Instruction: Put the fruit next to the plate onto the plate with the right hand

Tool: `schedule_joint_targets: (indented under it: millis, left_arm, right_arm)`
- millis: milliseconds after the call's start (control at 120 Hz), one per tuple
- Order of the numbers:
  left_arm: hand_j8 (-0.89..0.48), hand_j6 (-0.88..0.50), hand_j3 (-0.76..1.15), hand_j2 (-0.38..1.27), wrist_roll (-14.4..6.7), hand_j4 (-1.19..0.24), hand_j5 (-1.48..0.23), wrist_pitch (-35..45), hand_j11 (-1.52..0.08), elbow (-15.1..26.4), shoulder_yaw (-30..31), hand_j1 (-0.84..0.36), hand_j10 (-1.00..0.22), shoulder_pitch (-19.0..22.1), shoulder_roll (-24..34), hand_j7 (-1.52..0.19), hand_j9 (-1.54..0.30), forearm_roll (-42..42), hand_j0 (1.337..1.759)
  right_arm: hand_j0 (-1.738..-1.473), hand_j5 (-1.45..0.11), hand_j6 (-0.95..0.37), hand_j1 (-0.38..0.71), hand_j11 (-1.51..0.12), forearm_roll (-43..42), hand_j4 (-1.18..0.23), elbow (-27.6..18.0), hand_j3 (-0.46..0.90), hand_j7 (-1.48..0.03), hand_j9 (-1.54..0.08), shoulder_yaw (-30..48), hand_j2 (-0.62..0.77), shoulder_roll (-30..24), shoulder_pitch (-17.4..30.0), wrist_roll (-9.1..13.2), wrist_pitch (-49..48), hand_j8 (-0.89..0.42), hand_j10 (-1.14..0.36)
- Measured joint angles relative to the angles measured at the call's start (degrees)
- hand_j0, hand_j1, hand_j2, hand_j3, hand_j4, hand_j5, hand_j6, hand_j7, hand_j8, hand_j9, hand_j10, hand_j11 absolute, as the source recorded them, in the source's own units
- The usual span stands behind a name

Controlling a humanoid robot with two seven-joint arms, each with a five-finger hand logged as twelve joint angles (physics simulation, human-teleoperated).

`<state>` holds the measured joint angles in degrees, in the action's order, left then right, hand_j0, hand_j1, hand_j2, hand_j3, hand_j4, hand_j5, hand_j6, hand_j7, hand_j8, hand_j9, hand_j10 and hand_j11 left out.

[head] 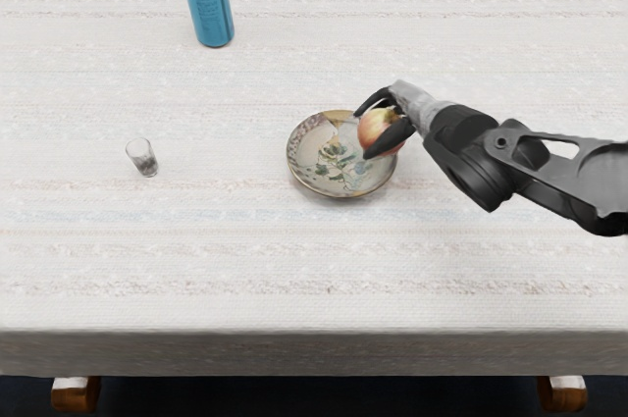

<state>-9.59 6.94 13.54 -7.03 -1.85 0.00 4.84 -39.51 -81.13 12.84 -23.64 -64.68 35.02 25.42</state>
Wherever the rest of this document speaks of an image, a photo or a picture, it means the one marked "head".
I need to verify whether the small clear shot glass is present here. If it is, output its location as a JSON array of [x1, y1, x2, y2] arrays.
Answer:
[[125, 137, 160, 179]]

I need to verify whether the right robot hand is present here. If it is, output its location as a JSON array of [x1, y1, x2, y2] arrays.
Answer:
[[352, 78, 456, 161]]

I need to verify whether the red yellow apple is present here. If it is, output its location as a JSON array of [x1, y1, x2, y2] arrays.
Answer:
[[356, 106, 408, 157]]

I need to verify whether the patterned ceramic plate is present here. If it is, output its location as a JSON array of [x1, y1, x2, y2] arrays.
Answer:
[[286, 109, 398, 199]]

